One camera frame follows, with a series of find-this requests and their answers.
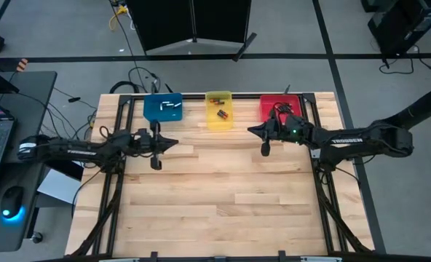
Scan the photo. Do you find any white sheet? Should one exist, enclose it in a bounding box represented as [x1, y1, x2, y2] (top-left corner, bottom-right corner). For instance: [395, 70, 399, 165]
[36, 169, 82, 205]

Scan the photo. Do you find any black computer mouse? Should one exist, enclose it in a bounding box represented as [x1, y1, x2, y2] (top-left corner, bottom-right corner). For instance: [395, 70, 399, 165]
[0, 186, 24, 219]

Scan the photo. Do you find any black coiled floor cable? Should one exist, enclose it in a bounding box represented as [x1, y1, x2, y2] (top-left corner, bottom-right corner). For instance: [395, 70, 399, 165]
[108, 66, 175, 95]

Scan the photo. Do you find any blue plastic bin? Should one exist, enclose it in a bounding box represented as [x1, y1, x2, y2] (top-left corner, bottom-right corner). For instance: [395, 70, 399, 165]
[143, 92, 184, 123]

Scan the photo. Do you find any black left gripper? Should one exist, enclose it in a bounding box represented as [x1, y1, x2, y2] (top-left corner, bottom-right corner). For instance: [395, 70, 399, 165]
[130, 121, 180, 158]

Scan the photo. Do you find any black divider panel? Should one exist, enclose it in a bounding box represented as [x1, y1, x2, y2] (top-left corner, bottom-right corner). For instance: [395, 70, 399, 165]
[192, 0, 258, 62]
[126, 0, 195, 52]

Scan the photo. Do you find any red plastic bin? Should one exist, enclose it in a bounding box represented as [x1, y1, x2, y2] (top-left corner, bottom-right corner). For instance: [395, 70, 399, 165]
[259, 94, 303, 123]

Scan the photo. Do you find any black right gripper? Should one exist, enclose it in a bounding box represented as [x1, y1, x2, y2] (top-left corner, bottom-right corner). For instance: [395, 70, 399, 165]
[246, 115, 313, 143]

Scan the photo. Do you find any yellow cable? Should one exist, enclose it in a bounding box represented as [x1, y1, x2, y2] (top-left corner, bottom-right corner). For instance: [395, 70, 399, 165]
[108, 5, 129, 32]

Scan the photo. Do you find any black equipment cart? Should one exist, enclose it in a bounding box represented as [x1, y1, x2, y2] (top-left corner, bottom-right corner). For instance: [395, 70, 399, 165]
[360, 0, 431, 55]

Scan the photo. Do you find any yellow translucent plastic bin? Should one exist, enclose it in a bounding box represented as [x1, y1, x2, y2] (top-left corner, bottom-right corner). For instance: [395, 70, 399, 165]
[205, 90, 234, 131]

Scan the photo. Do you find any black aluminium rig frame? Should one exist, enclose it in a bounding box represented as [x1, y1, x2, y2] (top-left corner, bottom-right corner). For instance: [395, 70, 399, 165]
[69, 92, 376, 262]

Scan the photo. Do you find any black desk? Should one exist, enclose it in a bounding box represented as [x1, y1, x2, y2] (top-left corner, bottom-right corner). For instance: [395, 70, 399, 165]
[0, 71, 58, 253]

